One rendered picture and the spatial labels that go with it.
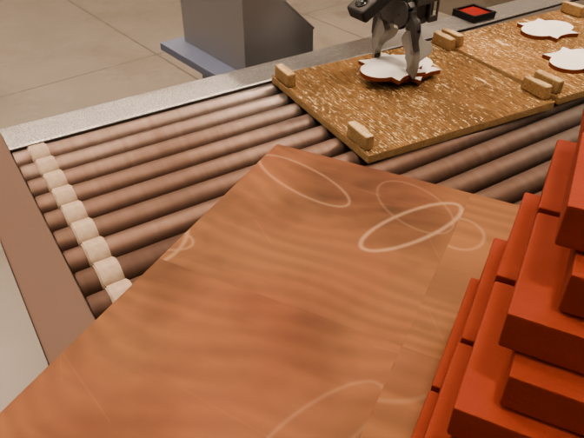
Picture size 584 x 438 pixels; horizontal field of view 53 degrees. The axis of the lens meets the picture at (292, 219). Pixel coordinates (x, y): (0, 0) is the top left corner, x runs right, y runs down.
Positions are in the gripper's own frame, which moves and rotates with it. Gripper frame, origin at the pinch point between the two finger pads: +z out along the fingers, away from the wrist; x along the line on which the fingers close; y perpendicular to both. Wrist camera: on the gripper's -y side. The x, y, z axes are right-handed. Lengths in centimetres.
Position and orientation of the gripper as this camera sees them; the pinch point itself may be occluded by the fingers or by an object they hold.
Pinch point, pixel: (391, 67)
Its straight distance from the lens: 120.2
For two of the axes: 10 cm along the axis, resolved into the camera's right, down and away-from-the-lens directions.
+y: 8.2, -3.5, 4.5
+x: -5.7, -5.0, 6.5
